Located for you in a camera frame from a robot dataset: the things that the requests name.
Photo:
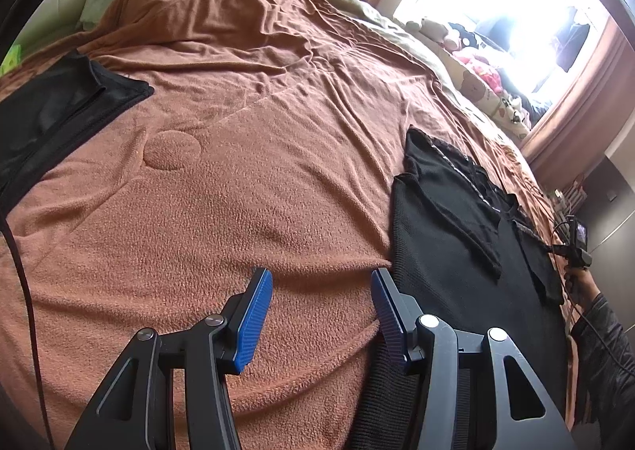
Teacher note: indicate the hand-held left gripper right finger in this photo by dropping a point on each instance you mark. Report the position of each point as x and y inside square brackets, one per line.
[389, 326]

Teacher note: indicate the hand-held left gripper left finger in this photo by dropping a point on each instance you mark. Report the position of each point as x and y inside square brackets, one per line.
[255, 316]

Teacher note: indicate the black knit garment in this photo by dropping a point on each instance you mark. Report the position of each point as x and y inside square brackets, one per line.
[446, 241]

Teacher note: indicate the black mesh garment floral trim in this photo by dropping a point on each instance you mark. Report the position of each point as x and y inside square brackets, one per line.
[44, 117]

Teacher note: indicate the person's right forearm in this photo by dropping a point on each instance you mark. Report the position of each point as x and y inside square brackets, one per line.
[605, 360]

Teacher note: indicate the hanging black clothes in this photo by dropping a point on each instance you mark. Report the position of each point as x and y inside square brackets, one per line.
[573, 43]

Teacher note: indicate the person's right hand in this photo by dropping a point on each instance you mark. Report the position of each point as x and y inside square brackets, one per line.
[580, 288]

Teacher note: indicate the grey wardrobe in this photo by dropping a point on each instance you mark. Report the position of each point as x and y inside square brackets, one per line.
[615, 211]

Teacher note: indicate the striped bag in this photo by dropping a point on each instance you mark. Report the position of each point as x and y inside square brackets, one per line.
[570, 194]

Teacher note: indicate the dark cloth pile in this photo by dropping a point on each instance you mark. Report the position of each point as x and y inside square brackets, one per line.
[526, 102]

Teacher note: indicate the brown fleece blanket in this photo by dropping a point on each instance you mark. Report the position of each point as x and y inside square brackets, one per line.
[248, 157]

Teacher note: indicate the pile of plush toys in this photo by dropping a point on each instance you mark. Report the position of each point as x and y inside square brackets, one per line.
[436, 28]

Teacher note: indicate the green packet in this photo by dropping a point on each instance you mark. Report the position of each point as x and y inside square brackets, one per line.
[11, 60]

